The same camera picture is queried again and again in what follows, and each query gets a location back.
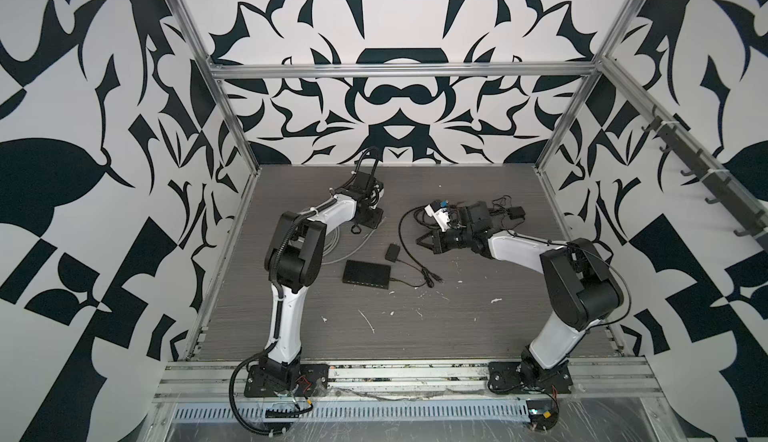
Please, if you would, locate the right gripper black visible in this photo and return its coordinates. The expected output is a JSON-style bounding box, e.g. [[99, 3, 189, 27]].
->
[[416, 226, 474, 255]]

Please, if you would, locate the small black adapter with cable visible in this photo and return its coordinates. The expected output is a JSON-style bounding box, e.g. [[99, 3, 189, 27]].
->
[[385, 243, 443, 288]]

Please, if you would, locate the black cable with barrel plug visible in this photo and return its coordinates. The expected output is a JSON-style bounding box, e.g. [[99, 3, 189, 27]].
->
[[398, 203, 448, 281]]

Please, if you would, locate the grey ethernet cable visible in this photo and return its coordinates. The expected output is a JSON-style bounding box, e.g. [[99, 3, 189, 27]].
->
[[320, 222, 379, 266]]

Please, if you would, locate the black wall power adapter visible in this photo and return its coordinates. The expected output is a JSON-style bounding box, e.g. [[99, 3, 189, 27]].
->
[[489, 194, 526, 231]]

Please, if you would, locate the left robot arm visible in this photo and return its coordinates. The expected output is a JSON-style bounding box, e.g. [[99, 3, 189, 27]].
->
[[228, 146, 383, 437]]

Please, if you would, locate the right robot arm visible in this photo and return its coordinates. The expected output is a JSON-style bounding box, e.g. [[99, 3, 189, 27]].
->
[[414, 200, 625, 395]]

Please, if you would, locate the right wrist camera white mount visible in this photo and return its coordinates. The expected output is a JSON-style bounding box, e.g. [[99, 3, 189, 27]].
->
[[424, 200, 460, 232]]

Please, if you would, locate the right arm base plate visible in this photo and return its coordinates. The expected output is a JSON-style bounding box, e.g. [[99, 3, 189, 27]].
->
[[487, 359, 573, 395]]

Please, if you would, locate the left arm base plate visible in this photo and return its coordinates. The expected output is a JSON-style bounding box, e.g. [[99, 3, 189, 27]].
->
[[243, 359, 330, 398]]

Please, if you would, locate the white slotted cable duct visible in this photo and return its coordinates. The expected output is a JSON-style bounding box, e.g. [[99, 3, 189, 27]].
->
[[170, 399, 532, 424]]

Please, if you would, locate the aluminium frame crossbar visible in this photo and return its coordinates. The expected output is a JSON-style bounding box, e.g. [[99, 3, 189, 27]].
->
[[209, 62, 596, 80]]

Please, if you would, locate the front aluminium rail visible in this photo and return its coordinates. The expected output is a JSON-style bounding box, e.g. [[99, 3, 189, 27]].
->
[[153, 357, 663, 402]]

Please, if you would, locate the wall hook rack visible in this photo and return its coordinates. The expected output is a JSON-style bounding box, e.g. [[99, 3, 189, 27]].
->
[[643, 106, 767, 252]]

